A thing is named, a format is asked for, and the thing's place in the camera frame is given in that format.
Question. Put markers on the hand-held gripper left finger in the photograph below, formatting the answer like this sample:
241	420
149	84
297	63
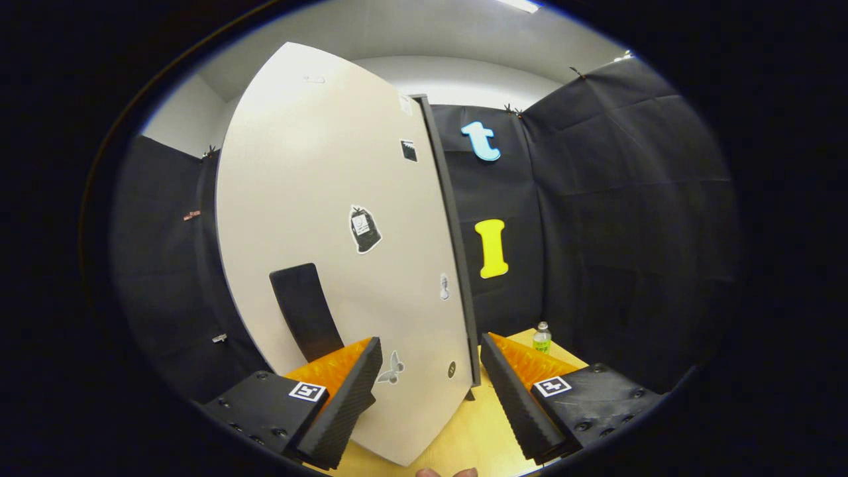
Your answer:
348	404

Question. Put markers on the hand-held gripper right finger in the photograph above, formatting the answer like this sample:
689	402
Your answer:
517	404

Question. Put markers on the dark grey shoe cabinet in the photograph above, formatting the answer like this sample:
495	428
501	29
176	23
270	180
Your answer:
472	351

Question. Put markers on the beige shoe cabinet door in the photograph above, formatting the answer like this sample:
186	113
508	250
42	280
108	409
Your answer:
318	165

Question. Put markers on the green drink bottle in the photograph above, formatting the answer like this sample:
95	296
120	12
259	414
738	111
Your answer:
542	341

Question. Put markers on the black backdrop cloth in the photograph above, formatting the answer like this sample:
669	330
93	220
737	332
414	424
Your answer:
629	232

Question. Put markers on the small ceiling light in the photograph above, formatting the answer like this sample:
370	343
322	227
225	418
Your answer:
623	56

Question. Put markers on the long ceiling light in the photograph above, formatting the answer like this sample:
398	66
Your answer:
520	5

